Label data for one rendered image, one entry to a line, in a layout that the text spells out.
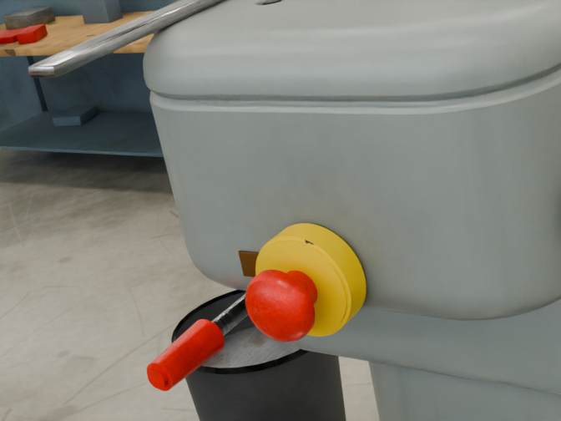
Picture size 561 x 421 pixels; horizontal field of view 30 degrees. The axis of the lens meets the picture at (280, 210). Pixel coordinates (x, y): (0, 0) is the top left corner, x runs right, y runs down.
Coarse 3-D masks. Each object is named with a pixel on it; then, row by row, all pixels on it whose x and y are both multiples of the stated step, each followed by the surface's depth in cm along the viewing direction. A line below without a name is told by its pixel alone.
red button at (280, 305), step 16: (272, 272) 53; (288, 272) 55; (256, 288) 53; (272, 288) 53; (288, 288) 52; (304, 288) 53; (256, 304) 54; (272, 304) 53; (288, 304) 52; (304, 304) 53; (256, 320) 54; (272, 320) 53; (288, 320) 53; (304, 320) 53; (272, 336) 54; (288, 336) 53; (304, 336) 54
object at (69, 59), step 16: (192, 0) 63; (208, 0) 63; (144, 16) 61; (160, 16) 60; (176, 16) 61; (112, 32) 58; (128, 32) 58; (144, 32) 59; (80, 48) 56; (96, 48) 56; (112, 48) 57; (32, 64) 54; (48, 64) 54; (64, 64) 54; (80, 64) 55
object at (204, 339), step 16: (240, 304) 67; (208, 320) 65; (224, 320) 66; (240, 320) 67; (192, 336) 64; (208, 336) 64; (176, 352) 62; (192, 352) 63; (208, 352) 64; (160, 368) 61; (176, 368) 62; (192, 368) 63; (160, 384) 62
